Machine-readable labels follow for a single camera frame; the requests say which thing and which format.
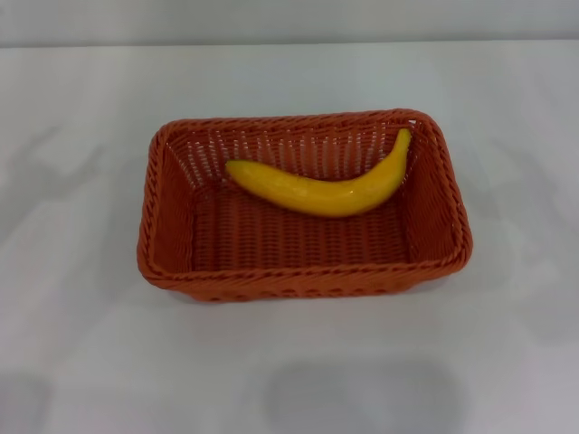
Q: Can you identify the yellow banana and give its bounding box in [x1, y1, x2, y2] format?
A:
[224, 127, 413, 220]

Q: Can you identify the orange woven plastic basket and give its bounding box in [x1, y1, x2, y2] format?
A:
[135, 107, 474, 305]

